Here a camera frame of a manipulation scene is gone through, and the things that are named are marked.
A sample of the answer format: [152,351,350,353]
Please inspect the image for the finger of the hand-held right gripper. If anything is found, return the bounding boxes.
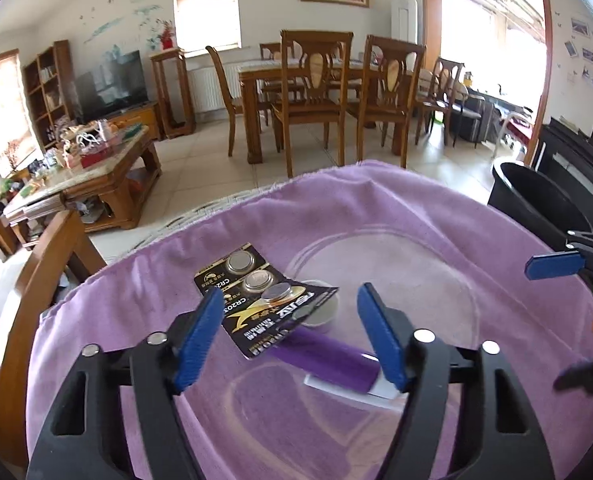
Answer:
[525,230,593,283]
[553,357,593,403]

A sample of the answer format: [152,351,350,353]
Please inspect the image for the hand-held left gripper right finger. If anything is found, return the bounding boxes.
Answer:
[357,282,557,480]

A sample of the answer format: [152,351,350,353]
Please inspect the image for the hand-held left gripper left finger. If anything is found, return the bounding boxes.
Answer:
[25,289,226,480]

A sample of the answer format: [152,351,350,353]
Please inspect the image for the button battery card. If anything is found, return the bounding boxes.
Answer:
[193,244,340,361]

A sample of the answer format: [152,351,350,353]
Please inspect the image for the black plastic bin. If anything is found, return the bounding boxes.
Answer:
[487,156,593,256]

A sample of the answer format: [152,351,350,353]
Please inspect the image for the purple cylindrical tube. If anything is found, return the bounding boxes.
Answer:
[266,327,381,395]

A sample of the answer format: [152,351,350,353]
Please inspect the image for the purple cloth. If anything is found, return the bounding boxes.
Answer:
[26,160,593,480]

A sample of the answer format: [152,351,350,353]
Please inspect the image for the wooden coffee table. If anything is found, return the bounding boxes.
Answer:
[1,125,162,233]

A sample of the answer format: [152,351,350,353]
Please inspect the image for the wooden dining chair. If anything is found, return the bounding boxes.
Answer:
[205,45,272,158]
[417,57,466,147]
[270,30,355,178]
[345,35,427,168]

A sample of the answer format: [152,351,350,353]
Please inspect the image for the pink basket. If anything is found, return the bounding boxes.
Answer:
[59,120,122,168]

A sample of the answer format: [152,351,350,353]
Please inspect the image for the wooden television cabinet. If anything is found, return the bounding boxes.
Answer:
[109,102,161,141]

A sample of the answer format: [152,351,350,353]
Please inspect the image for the wooden dining table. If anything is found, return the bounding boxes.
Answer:
[236,57,422,166]

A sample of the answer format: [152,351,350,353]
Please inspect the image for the white radiator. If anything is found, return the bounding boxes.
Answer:
[186,62,242,113]

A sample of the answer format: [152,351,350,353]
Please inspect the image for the black television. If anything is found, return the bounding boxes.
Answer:
[73,50,150,120]

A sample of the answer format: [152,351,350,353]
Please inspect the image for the white standing air conditioner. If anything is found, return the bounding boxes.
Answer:
[391,0,420,46]

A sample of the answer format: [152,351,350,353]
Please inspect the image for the tall wooden stand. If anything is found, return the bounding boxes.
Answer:
[150,47,196,140]

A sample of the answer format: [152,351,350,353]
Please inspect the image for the wooden bookshelf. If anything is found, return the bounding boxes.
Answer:
[22,40,77,146]

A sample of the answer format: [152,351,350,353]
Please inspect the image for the red flower decoration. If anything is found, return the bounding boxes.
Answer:
[155,19,176,51]

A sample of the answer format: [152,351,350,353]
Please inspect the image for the wooden frame sofa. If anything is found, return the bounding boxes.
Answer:
[0,209,107,466]

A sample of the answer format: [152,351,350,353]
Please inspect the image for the wooden door frame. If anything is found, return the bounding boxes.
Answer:
[421,0,557,166]

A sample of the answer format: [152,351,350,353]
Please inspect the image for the wall photo prints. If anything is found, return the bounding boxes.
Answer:
[559,15,593,96]

